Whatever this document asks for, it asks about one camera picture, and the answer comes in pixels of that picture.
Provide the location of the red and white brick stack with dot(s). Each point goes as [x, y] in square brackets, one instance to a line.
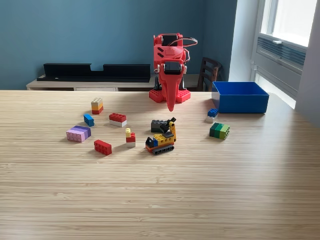
[117, 119]

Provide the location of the green brick stack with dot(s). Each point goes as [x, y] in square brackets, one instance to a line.
[220, 131]

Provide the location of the yellow red white brick stack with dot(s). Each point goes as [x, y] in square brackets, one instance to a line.
[130, 138]

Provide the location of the blue plastic bin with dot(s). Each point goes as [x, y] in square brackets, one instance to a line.
[242, 103]

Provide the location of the black table clamp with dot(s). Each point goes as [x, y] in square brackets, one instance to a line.
[157, 83]
[183, 83]

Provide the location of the dark wooden chair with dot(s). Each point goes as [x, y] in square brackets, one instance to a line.
[207, 72]

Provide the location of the dark grey brick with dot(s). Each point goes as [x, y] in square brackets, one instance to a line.
[156, 126]

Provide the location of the blue and white brick stack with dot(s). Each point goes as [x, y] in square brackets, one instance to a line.
[212, 113]

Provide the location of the yellow toy digger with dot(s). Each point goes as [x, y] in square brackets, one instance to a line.
[162, 141]

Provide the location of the beige yellow red brick stack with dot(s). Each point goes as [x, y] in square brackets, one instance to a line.
[97, 106]

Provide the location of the pale wooden sideboard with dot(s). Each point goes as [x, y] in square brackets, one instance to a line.
[87, 85]

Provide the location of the small blue brick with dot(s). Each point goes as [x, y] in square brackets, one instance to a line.
[89, 120]

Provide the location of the pink and purple brick stack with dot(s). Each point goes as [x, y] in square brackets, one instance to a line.
[78, 133]

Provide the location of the grey window vent grille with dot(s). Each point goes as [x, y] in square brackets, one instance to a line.
[287, 53]

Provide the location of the white window frame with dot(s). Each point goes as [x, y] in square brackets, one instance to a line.
[287, 20]

